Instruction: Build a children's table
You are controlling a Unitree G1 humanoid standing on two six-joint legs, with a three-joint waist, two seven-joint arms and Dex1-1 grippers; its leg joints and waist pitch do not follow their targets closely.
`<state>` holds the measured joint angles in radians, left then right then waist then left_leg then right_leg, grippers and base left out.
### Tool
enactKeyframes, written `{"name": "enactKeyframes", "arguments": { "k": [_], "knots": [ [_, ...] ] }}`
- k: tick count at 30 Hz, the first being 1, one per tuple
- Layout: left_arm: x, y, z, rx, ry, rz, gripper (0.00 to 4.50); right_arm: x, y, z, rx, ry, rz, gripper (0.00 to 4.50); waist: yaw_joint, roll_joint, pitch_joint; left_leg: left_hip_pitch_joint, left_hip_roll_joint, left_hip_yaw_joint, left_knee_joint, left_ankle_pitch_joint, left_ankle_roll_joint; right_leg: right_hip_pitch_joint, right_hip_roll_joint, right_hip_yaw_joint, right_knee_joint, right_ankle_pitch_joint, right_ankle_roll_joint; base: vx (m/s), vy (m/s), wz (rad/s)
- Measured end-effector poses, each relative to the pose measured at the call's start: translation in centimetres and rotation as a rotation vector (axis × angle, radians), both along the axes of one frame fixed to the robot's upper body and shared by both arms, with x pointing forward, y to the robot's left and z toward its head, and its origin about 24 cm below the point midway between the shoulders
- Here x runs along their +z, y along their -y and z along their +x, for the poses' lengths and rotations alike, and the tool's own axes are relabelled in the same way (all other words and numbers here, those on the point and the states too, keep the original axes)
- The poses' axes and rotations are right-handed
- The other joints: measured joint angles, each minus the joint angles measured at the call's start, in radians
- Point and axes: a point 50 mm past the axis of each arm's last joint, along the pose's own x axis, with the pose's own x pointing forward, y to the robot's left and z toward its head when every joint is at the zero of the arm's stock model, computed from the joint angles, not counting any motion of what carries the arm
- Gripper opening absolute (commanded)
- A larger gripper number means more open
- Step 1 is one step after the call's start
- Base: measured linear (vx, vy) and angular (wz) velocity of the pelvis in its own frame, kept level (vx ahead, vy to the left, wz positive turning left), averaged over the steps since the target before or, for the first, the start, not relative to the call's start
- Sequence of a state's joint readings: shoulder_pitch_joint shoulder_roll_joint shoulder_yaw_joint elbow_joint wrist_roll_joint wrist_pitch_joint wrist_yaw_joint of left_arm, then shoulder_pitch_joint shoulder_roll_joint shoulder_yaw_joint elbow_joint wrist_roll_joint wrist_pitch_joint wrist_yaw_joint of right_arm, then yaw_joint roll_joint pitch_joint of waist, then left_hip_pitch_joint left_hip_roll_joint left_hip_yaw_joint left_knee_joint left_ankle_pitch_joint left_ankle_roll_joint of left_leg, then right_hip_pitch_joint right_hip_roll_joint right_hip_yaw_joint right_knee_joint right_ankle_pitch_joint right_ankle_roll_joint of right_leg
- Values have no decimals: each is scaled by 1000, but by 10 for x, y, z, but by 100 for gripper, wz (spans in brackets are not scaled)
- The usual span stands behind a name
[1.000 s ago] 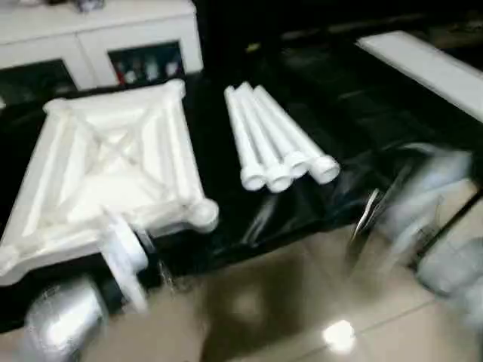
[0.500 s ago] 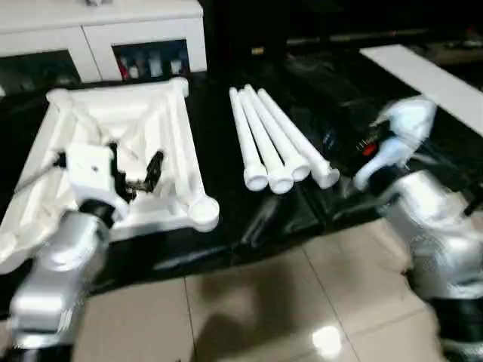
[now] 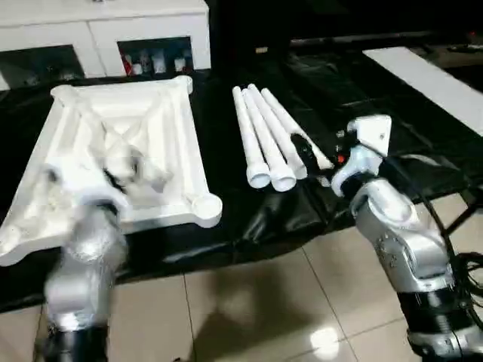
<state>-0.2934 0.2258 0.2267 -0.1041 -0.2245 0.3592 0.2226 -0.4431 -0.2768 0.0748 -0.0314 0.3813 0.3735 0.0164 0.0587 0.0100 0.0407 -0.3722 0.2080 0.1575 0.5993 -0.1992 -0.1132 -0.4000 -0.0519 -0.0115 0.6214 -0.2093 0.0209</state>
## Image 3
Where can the white plastic table leg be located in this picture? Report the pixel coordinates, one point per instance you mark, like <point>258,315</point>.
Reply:
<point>253,151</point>
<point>273,154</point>
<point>323,158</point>
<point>281,124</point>

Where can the white plastic table top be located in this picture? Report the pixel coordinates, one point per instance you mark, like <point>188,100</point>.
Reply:
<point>173,136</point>

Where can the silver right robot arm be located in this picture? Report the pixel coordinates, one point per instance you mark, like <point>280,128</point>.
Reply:
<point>400,241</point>

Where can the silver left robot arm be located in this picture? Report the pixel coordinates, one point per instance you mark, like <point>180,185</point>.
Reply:
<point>83,279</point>

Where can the black mat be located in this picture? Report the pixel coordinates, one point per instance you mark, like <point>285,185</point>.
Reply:
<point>249,219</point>

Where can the small red bottle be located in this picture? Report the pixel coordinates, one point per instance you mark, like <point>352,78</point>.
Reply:
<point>127,66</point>

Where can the white cabinet with glass doors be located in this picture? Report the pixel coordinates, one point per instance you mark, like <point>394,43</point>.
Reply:
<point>106,30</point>

